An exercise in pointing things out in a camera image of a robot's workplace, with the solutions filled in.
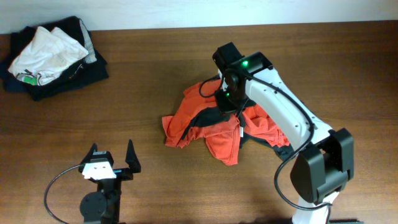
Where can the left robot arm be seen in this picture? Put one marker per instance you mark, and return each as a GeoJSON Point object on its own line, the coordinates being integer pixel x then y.
{"type": "Point", "coordinates": [103, 205]}

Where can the dark blue-grey garment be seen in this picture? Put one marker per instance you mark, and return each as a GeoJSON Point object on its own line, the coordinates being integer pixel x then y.
{"type": "Point", "coordinates": [226, 135]}

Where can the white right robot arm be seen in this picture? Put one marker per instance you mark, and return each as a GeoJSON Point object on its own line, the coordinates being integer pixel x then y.
{"type": "Point", "coordinates": [324, 158]}

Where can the white folded t-shirt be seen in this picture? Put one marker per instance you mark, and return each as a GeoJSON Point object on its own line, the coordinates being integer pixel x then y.
{"type": "Point", "coordinates": [45, 58]}

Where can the orange t-shirt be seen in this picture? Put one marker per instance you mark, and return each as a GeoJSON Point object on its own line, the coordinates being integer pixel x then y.
{"type": "Point", "coordinates": [191, 105]}

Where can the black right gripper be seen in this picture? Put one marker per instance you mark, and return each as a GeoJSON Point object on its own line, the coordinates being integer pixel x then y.
{"type": "Point", "coordinates": [224, 104]}

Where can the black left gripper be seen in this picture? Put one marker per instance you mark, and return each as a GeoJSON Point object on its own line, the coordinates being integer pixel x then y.
{"type": "Point", "coordinates": [123, 171]}

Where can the black folded clothes pile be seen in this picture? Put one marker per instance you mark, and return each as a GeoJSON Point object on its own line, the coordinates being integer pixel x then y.
{"type": "Point", "coordinates": [84, 72]}

